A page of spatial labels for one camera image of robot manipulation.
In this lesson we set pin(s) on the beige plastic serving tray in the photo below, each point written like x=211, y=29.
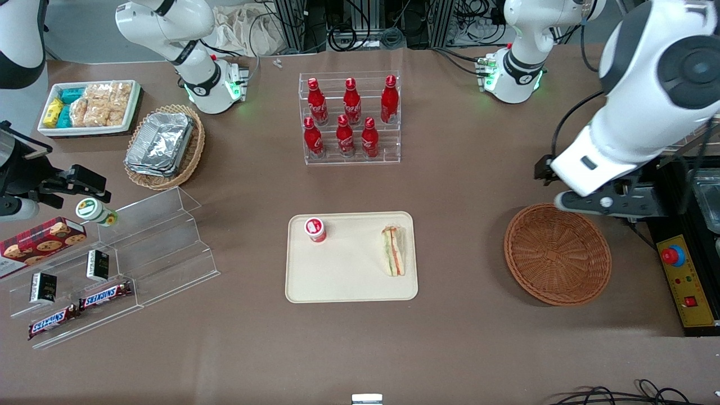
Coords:
x=349, y=270

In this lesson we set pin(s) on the clear acrylic bottle rack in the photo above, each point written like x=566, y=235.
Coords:
x=388, y=143

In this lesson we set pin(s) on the small white device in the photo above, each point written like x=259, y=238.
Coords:
x=367, y=399

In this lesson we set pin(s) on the clear rice cracker bag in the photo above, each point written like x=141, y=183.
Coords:
x=80, y=111
x=97, y=113
x=98, y=91
x=121, y=91
x=118, y=113

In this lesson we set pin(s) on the green-lidded white cup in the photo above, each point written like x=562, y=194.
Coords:
x=93, y=211

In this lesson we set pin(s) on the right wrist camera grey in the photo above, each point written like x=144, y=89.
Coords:
x=17, y=208

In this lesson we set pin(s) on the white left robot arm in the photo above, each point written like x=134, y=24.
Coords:
x=635, y=67

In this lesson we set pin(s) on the Snickers chocolate bar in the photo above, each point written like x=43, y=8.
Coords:
x=106, y=296
x=53, y=322

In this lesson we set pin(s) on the brown round wicker basket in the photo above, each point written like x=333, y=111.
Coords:
x=554, y=253

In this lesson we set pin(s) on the clear acrylic stepped shelf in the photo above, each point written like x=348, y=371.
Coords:
x=67, y=270
x=169, y=247

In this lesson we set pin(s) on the red cookie box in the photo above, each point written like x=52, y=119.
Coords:
x=39, y=242

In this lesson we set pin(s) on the small black box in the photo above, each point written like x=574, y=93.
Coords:
x=98, y=265
x=43, y=288

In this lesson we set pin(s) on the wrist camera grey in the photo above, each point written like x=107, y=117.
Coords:
x=17, y=208
x=590, y=203

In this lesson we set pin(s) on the red-lidded small cup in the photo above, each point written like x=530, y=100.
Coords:
x=315, y=229

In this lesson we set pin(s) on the clear plastic container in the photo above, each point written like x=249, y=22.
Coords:
x=710, y=202

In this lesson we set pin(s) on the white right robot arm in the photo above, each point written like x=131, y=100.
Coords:
x=197, y=67

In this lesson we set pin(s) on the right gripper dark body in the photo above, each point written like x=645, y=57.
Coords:
x=21, y=170

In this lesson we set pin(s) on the yellow emergency stop box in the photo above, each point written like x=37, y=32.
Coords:
x=689, y=281

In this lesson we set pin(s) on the light oval wicker basket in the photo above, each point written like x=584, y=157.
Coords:
x=197, y=146

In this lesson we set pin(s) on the aluminium foil tray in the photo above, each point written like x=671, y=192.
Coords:
x=152, y=170
x=163, y=138

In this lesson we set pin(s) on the red cola bottle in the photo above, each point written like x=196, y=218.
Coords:
x=313, y=140
x=317, y=104
x=345, y=139
x=352, y=104
x=389, y=101
x=369, y=140

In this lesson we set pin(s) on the white rectangular snack tray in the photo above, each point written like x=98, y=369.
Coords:
x=90, y=130

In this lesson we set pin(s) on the yellow snack packet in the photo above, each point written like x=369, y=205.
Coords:
x=53, y=112

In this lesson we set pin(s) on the triangular sandwich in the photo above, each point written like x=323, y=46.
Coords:
x=394, y=250

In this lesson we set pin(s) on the teal snack packet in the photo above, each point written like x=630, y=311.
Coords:
x=64, y=117
x=72, y=95

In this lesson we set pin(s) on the beige cloth bag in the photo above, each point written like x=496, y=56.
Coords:
x=247, y=31

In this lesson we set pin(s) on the black equipment stand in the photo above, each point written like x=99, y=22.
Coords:
x=683, y=230

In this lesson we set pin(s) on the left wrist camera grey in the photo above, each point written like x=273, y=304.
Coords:
x=590, y=203

